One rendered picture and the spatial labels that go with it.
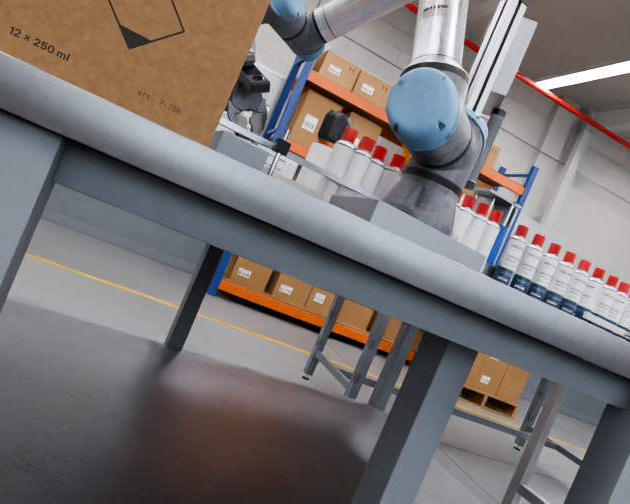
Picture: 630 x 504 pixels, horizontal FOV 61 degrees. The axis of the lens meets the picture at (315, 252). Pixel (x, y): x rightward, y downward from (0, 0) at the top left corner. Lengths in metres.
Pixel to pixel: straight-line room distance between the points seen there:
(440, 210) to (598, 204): 7.15
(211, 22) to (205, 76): 0.07
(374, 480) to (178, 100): 0.61
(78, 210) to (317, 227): 5.32
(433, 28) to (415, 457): 0.68
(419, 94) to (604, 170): 7.28
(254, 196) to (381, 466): 0.50
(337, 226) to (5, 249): 0.28
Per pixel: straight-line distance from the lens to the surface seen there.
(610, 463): 0.85
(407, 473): 0.85
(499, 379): 5.58
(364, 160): 1.34
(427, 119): 0.89
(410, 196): 0.99
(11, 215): 0.51
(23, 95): 0.49
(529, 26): 1.46
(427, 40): 0.98
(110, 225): 5.76
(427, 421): 0.83
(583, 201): 7.93
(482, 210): 1.58
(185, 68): 0.80
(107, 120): 0.48
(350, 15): 1.28
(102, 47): 0.80
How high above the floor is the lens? 0.79
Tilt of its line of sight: 1 degrees down
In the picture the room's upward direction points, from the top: 23 degrees clockwise
